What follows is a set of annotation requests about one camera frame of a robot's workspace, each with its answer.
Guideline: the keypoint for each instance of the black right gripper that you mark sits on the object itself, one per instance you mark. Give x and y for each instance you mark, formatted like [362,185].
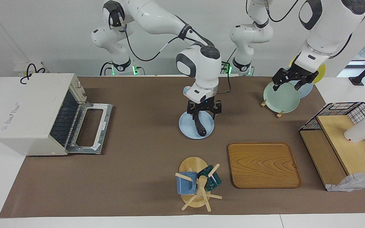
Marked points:
[204,105]

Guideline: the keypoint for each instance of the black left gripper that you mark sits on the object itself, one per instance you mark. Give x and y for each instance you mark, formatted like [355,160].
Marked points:
[296,74]

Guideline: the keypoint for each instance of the dark purple eggplant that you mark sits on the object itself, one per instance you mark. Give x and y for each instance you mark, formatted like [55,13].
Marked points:
[200,128]

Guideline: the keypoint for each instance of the beige toaster oven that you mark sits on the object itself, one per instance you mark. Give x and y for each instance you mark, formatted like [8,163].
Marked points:
[27,110]

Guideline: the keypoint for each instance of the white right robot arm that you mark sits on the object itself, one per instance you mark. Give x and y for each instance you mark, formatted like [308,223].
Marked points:
[157,19]

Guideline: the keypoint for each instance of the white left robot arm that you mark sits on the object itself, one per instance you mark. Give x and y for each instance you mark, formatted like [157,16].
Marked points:
[328,25]

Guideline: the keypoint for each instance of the pale green plate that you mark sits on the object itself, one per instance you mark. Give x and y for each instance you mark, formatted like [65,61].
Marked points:
[280,98]

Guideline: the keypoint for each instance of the plain light blue plate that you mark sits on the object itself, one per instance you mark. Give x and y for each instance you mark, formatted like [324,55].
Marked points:
[307,90]

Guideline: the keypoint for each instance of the wooden dish rack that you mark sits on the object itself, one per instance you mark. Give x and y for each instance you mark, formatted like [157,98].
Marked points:
[280,114]

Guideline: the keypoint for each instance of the yellow plate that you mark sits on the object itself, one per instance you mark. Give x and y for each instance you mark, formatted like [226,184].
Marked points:
[320,71]

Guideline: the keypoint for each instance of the wooden mug tree stand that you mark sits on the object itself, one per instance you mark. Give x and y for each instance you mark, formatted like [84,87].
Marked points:
[192,164]

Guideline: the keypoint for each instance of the dark green mug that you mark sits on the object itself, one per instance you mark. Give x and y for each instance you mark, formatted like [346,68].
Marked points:
[212,183]

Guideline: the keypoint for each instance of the blue mug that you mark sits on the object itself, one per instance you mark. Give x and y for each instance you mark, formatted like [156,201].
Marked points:
[185,185]

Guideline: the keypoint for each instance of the wooden serving tray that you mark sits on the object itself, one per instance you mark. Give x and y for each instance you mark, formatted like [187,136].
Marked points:
[265,164]

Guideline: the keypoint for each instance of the brown table mat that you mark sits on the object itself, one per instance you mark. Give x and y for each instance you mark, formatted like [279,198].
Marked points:
[138,164]

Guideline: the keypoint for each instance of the white cup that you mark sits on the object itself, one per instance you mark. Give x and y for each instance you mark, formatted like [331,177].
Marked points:
[360,131]

